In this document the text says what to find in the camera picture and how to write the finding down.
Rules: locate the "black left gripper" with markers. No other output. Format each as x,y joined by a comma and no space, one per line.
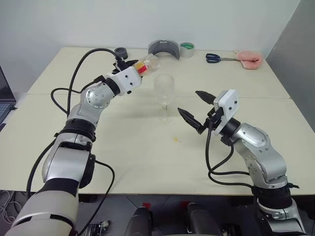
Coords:
121,66

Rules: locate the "red tape piece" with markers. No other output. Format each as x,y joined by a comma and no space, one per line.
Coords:
146,205

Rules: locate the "dark rounded shape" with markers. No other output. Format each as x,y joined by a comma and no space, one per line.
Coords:
140,221
203,220

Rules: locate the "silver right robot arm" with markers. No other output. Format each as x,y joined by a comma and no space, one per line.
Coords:
256,140

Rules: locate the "grey curved plastic visor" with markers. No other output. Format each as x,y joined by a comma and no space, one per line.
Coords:
163,45

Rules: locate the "dark laptop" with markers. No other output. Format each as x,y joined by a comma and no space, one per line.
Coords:
5,105

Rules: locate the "black wheeled floor device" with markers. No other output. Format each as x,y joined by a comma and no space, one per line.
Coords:
99,227

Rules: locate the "yellow drink spill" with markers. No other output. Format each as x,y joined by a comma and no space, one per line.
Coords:
176,139

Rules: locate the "pink fluffy cloth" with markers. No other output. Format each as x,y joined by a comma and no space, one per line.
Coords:
249,60

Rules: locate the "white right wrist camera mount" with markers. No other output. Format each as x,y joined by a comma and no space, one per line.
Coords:
229,103

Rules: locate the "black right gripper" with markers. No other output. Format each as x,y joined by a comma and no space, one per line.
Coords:
215,116

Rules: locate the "grey partition panel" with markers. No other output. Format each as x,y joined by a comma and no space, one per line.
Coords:
295,61

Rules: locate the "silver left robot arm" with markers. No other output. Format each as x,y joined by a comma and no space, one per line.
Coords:
96,98

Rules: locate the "clear wine glass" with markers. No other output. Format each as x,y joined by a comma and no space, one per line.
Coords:
164,86

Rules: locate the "small dark grey cap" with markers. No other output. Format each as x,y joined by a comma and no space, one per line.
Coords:
120,52

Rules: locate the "clear plastic drink bottle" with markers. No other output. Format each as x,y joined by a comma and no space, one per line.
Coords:
150,65

